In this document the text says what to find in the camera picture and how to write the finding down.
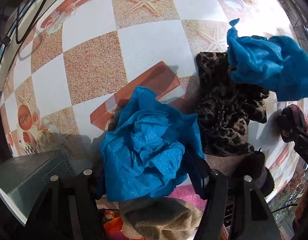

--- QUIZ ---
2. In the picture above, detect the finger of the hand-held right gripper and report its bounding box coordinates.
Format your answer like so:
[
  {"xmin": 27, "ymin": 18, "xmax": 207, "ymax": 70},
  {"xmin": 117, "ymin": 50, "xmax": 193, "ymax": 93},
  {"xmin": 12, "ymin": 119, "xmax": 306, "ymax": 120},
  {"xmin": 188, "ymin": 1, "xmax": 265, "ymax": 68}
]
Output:
[{"xmin": 277, "ymin": 114, "xmax": 306, "ymax": 143}]

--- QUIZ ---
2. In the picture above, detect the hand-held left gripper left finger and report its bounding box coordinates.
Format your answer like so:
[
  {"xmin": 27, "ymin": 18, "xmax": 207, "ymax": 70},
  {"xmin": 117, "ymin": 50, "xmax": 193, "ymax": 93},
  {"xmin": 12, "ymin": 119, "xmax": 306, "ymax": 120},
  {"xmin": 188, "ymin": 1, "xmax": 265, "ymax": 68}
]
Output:
[{"xmin": 29, "ymin": 169, "xmax": 107, "ymax": 240}]

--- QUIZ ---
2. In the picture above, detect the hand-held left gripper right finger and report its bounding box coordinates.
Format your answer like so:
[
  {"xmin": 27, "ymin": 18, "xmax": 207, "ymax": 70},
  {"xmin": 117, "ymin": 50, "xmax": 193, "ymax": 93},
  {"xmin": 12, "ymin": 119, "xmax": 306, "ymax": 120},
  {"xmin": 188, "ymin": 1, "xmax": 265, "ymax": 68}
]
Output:
[{"xmin": 186, "ymin": 152, "xmax": 282, "ymax": 240}]

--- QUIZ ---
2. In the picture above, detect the dark fuzzy purple knit piece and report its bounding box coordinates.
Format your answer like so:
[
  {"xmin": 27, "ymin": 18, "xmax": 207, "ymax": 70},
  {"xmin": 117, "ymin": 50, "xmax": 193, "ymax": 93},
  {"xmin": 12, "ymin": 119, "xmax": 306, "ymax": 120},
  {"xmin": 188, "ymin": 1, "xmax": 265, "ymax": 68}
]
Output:
[{"xmin": 231, "ymin": 149, "xmax": 275, "ymax": 195}]

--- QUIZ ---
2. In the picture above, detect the beige knitted sock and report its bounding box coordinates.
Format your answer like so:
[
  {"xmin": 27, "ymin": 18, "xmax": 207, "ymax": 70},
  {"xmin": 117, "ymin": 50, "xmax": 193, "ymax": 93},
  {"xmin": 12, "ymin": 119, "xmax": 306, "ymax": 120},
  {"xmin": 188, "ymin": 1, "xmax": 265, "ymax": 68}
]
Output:
[{"xmin": 119, "ymin": 197, "xmax": 203, "ymax": 240}]

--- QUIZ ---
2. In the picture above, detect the blue nonwoven cloth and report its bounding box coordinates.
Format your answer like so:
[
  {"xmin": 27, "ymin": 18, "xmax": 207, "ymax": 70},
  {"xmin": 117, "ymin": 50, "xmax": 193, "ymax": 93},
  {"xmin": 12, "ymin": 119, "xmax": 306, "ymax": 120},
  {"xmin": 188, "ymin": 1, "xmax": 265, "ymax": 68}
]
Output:
[
  {"xmin": 226, "ymin": 19, "xmax": 308, "ymax": 101},
  {"xmin": 99, "ymin": 86, "xmax": 204, "ymax": 202}
]

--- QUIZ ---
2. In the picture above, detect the grey cardboard box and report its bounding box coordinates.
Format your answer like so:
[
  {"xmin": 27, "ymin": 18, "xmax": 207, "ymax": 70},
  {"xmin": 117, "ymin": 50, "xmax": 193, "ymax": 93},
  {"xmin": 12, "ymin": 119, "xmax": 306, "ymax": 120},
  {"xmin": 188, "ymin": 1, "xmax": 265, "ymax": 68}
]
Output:
[{"xmin": 0, "ymin": 150, "xmax": 77, "ymax": 226}]

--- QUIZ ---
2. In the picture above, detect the pink sponge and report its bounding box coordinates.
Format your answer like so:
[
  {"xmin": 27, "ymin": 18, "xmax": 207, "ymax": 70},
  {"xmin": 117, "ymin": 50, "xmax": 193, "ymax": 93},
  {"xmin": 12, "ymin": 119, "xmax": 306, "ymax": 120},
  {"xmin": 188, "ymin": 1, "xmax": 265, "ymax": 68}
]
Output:
[{"xmin": 169, "ymin": 185, "xmax": 207, "ymax": 213}]

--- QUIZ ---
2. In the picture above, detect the red patterned box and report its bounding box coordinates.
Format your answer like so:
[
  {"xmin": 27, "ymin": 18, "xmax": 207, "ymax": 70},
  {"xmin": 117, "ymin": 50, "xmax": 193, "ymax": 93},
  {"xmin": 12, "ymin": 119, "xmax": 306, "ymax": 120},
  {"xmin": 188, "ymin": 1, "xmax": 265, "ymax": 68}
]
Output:
[{"xmin": 219, "ymin": 197, "xmax": 236, "ymax": 240}]

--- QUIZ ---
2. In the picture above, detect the leopard print scrunchie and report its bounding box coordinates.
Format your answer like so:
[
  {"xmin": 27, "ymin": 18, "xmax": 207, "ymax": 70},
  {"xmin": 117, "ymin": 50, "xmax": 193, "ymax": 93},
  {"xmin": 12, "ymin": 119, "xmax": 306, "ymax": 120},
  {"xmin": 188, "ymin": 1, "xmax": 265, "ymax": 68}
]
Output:
[{"xmin": 195, "ymin": 52, "xmax": 269, "ymax": 156}]

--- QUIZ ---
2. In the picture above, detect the white power strip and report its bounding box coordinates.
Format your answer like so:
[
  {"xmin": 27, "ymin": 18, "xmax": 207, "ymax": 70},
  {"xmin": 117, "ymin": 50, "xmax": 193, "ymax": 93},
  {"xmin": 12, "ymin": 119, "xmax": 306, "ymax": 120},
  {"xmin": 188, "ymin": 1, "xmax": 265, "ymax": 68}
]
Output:
[{"xmin": 0, "ymin": 0, "xmax": 65, "ymax": 93}]

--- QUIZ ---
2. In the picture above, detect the black power cable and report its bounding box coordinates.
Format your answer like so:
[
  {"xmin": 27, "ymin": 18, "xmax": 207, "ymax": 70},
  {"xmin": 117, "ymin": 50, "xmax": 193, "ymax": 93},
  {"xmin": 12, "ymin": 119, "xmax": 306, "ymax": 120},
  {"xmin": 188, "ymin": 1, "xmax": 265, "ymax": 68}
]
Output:
[{"xmin": 1, "ymin": 0, "xmax": 57, "ymax": 46}]

